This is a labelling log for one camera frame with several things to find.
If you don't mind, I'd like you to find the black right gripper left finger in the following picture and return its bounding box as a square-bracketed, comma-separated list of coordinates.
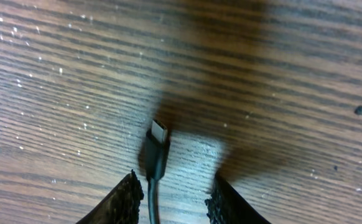
[77, 170, 144, 224]

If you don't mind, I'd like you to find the black USB-C charging cable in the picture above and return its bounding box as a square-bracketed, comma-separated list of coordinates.
[144, 119, 171, 224]

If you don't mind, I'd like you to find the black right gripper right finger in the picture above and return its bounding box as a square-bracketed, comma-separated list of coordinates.
[205, 174, 270, 224]

